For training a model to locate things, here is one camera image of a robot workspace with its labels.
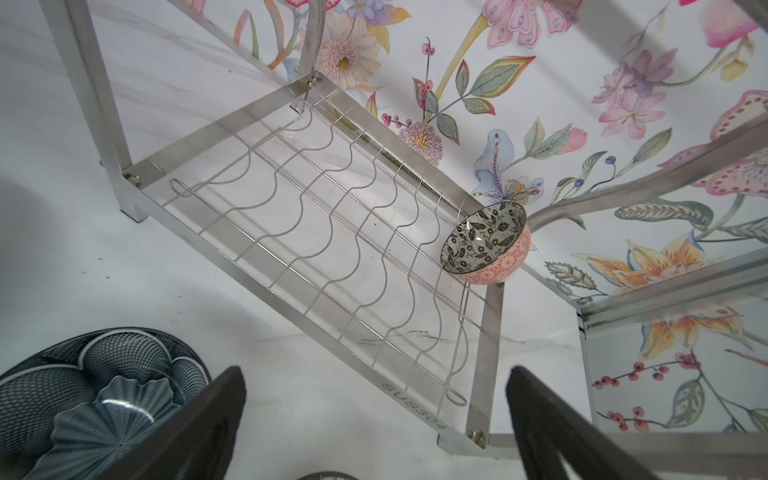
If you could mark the dark blue patterned bowl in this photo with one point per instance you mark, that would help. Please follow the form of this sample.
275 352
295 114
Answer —
74 409

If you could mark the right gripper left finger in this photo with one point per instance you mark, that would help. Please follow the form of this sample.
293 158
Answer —
195 443

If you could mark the pink leaf pattern bowl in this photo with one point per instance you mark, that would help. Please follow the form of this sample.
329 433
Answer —
488 246

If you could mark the stainless steel dish rack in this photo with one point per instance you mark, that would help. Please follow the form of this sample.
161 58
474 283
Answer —
337 220

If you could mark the olive leaf pattern bowl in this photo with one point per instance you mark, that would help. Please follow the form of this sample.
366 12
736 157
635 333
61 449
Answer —
328 475

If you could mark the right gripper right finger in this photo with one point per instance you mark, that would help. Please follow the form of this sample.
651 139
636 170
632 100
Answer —
550 435

